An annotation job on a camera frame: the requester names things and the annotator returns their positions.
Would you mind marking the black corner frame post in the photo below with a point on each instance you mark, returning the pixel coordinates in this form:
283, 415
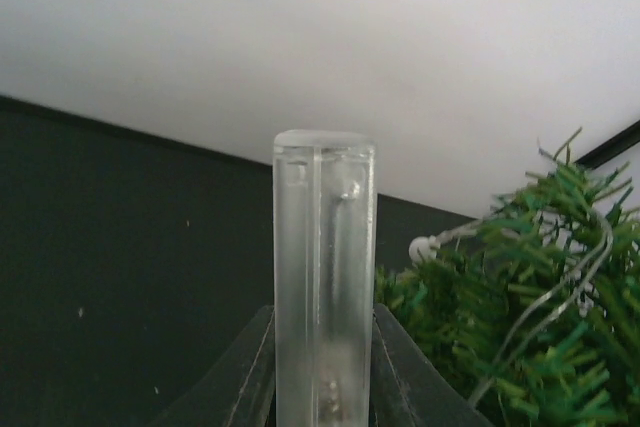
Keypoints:
613, 147

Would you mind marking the clear battery box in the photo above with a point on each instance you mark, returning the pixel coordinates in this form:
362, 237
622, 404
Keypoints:
324, 226

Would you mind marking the small green christmas tree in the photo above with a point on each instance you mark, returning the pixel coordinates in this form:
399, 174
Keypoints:
531, 313

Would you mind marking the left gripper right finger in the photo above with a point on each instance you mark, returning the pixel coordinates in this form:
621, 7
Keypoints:
406, 389

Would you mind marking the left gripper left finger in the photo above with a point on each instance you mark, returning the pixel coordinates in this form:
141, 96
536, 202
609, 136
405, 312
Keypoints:
239, 389

